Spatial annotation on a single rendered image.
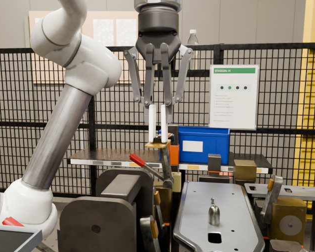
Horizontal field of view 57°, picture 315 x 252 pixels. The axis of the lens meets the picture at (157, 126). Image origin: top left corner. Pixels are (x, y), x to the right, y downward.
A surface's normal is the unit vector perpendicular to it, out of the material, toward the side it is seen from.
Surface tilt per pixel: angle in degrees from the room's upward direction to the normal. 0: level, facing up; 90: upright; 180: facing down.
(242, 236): 0
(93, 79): 101
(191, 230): 0
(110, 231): 90
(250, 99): 90
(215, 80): 90
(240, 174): 90
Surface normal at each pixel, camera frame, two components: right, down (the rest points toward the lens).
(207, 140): -0.25, 0.15
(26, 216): 0.55, 0.17
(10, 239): 0.00, -0.99
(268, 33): 0.02, 0.16
